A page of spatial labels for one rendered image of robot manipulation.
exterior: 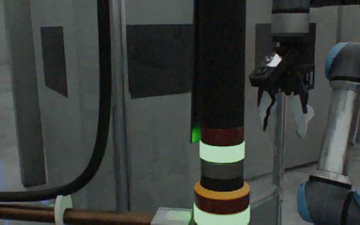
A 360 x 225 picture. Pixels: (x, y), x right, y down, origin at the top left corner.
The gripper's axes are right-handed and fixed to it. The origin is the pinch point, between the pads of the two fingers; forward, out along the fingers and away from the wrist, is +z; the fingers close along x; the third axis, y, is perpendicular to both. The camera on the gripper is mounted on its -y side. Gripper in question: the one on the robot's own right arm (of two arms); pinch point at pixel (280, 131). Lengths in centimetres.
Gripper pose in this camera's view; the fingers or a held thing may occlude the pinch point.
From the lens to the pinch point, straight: 88.5
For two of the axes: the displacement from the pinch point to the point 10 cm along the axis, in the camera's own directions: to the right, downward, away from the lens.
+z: 0.2, 9.8, 2.1
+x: -7.1, -1.4, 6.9
